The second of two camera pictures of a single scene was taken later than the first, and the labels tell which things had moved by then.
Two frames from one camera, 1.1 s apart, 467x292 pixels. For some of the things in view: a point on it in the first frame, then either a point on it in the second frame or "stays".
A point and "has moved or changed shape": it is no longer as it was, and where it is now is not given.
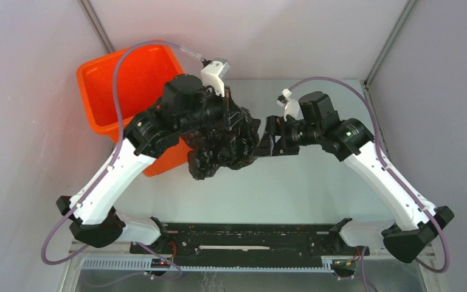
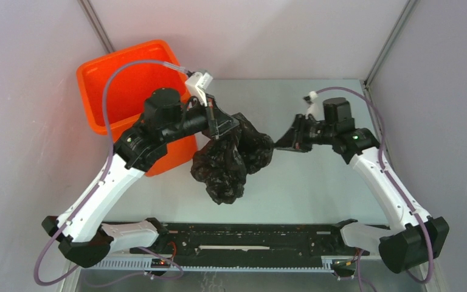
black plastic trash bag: [231, 142] has moved or changed shape
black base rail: [235, 247] stays
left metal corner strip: [89, 9] stays
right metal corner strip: [407, 13] stays
